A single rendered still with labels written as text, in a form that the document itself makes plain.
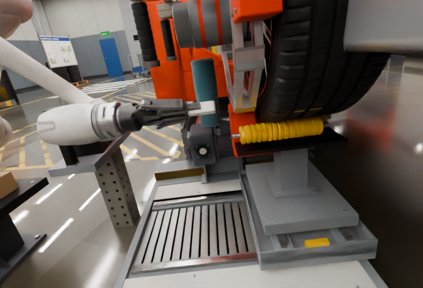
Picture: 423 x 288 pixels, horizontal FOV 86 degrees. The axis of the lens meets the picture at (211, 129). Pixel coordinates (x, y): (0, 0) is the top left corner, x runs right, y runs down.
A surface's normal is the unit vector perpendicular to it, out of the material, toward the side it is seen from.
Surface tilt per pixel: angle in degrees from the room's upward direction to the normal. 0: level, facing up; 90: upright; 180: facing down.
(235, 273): 0
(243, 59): 90
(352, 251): 90
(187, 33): 116
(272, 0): 90
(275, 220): 0
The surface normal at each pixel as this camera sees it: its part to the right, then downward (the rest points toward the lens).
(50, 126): -0.19, 0.06
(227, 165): 0.01, 0.34
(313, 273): -0.13, -0.93
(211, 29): 0.06, 0.62
